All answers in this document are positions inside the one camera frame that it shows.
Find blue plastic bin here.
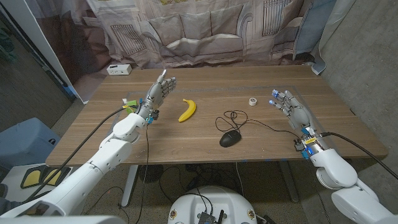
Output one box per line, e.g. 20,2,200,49
0,117,62,172

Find yellow banana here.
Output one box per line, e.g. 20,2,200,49
178,98,197,123

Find black yellow foot pedal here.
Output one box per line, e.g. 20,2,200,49
20,167,44,190
42,165,73,187

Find white floor board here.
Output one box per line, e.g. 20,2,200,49
0,163,75,203

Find white power strip box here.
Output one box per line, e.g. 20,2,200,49
106,63,132,76

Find white table leg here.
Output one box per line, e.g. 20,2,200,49
120,164,139,206

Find black computer mouse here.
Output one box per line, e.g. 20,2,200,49
219,129,243,148

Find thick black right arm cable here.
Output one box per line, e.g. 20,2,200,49
321,131,398,180

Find white robot torso panel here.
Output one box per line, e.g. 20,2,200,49
0,215,127,224

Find round black fan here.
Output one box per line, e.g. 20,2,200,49
139,164,165,184

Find thin black left wrist cable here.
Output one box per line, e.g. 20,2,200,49
133,123,150,224

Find thin black mouse cable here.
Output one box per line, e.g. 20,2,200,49
215,110,302,140

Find white partition panel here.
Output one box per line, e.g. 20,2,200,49
0,0,91,105

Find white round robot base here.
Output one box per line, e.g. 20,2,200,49
167,185,258,224

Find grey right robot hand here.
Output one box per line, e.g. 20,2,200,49
268,89,329,156

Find tangled black cables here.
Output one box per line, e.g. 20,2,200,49
158,163,245,203

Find black electronics box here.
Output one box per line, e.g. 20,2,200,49
197,210,225,224

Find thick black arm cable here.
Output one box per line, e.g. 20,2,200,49
321,131,398,180
20,105,139,205

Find grey table leg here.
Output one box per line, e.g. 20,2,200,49
278,161,300,203

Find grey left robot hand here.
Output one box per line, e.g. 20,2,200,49
137,69,177,122

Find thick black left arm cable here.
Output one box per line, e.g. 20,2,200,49
20,105,139,205

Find person leg in jeans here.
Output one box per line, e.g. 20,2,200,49
0,183,19,216

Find printed fabric backdrop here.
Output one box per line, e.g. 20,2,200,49
24,0,355,103

